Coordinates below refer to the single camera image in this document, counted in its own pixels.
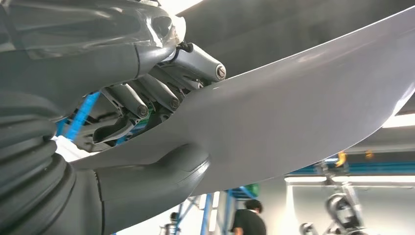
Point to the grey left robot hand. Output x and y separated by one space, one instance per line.
81 65

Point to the person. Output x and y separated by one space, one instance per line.
248 223
170 223

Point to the green plastic crate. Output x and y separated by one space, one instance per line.
252 189

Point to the orange hoist hook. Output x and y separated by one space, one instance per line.
341 159

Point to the blue gantry beam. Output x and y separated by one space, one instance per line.
382 168

